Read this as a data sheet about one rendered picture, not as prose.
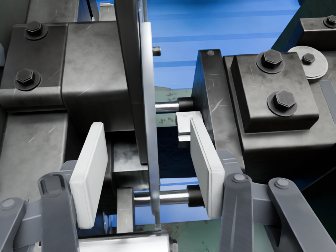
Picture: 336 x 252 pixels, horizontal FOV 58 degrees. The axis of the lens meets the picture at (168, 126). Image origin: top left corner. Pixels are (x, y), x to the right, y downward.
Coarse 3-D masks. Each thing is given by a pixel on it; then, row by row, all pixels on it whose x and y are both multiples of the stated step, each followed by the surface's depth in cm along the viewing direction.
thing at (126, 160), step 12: (120, 132) 40; (132, 132) 40; (120, 144) 39; (132, 144) 39; (120, 156) 38; (132, 156) 38; (120, 168) 37; (132, 168) 37; (144, 168) 38; (120, 180) 40; (132, 180) 41; (144, 180) 41
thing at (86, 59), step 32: (128, 0) 16; (32, 32) 29; (64, 32) 30; (96, 32) 31; (128, 32) 18; (32, 64) 28; (64, 64) 29; (96, 64) 29; (128, 64) 21; (0, 96) 27; (32, 96) 27; (64, 96) 27; (96, 96) 28; (128, 96) 28; (128, 128) 33
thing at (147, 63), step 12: (144, 0) 42; (144, 12) 43; (144, 24) 20; (144, 36) 20; (144, 48) 20; (144, 60) 20; (144, 72) 20; (144, 84) 20; (144, 96) 20; (144, 108) 20; (144, 120) 21; (156, 132) 21; (156, 144) 21; (156, 156) 22; (156, 168) 22; (156, 180) 23; (156, 192) 24; (156, 204) 26
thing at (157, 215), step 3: (156, 213) 27; (159, 213) 27; (156, 216) 26; (159, 216) 26; (156, 219) 26; (159, 219) 26; (156, 222) 25; (159, 222) 25; (156, 225) 25; (159, 225) 25; (156, 228) 25; (159, 228) 25
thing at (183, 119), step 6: (180, 114) 45; (186, 114) 45; (192, 114) 45; (198, 114) 44; (180, 120) 44; (186, 120) 44; (180, 126) 43; (186, 126) 43; (180, 132) 43; (186, 132) 43; (180, 138) 43; (186, 138) 43; (180, 144) 44; (186, 144) 44
